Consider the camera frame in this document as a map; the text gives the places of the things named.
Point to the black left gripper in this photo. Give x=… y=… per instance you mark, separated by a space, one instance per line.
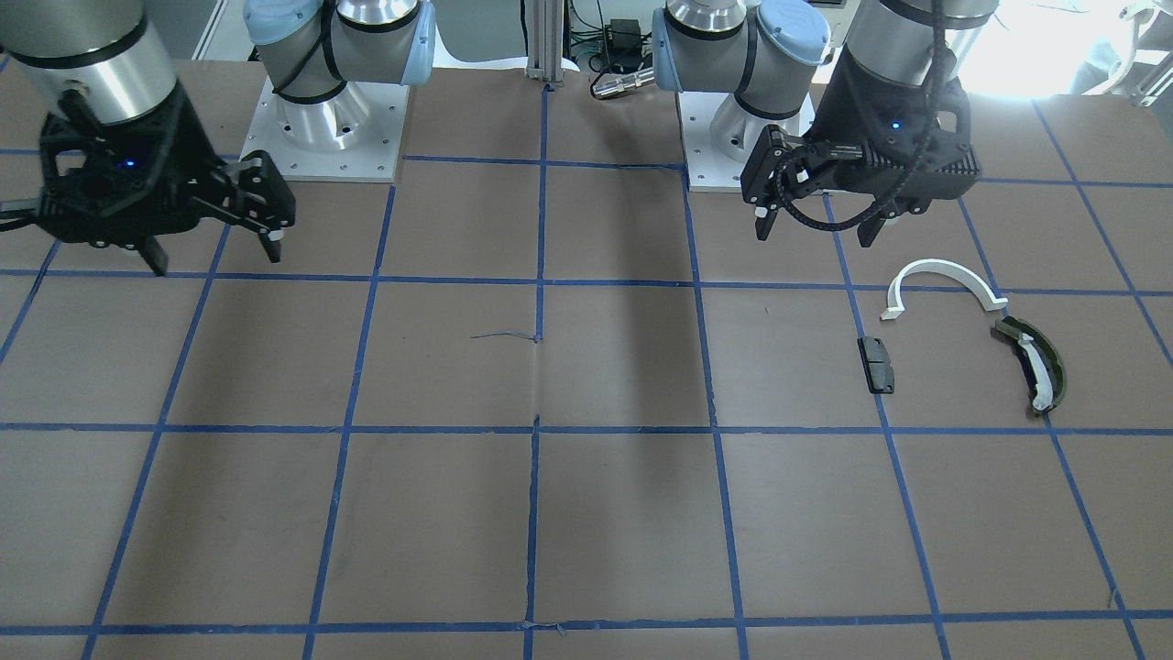
x=848 y=101

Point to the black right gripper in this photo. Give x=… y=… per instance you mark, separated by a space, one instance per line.
x=186 y=137

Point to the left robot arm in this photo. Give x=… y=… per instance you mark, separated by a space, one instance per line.
x=767 y=56

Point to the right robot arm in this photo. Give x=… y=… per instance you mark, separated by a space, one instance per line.
x=108 y=48

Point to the white curved plastic arc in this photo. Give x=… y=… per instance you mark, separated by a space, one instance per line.
x=989 y=301

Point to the black brake pad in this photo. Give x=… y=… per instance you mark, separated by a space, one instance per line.
x=877 y=365

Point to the green curved brake shoe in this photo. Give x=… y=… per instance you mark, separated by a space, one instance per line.
x=1043 y=367

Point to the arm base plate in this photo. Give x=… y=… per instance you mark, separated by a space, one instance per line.
x=717 y=135
x=355 y=137

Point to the aluminium frame post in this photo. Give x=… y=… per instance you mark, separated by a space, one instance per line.
x=543 y=27

